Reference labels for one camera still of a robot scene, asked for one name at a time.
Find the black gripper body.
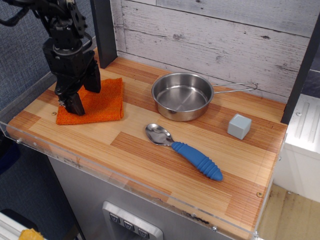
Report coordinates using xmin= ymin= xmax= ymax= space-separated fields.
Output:
xmin=42 ymin=39 xmax=96 ymax=97

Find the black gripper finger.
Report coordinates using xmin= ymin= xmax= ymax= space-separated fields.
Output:
xmin=58 ymin=93 xmax=85 ymax=116
xmin=83 ymin=61 xmax=101 ymax=93

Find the orange knitted cloth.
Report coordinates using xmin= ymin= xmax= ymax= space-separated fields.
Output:
xmin=56 ymin=77 xmax=124 ymax=125

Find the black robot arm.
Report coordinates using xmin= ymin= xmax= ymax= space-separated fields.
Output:
xmin=0 ymin=0 xmax=101 ymax=116

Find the stainless steel pan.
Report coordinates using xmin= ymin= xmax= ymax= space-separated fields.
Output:
xmin=151 ymin=72 xmax=258 ymax=122

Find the silver toy fridge cabinet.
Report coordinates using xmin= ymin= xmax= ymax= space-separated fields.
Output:
xmin=49 ymin=157 xmax=253 ymax=240

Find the silver dispenser button panel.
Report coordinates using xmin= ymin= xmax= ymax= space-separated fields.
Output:
xmin=102 ymin=201 xmax=164 ymax=240

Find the grey cube block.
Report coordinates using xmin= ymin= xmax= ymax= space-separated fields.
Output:
xmin=227 ymin=113 xmax=252 ymax=140

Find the white side cabinet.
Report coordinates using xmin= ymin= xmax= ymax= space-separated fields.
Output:
xmin=273 ymin=94 xmax=320 ymax=202

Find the dark grey left post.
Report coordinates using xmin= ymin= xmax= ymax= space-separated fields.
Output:
xmin=90 ymin=0 xmax=118 ymax=69

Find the dark grey post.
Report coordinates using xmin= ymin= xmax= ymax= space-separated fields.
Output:
xmin=280 ymin=16 xmax=320 ymax=125
xmin=90 ymin=0 xmax=118 ymax=69

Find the clear acrylic guard rail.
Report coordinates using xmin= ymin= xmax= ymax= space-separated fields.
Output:
xmin=0 ymin=36 xmax=288 ymax=240

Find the blue handled metal spoon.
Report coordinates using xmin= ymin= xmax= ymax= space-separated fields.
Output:
xmin=145 ymin=123 xmax=223 ymax=181

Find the dark grey right post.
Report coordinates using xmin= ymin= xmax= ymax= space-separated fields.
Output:
xmin=280 ymin=16 xmax=320 ymax=125

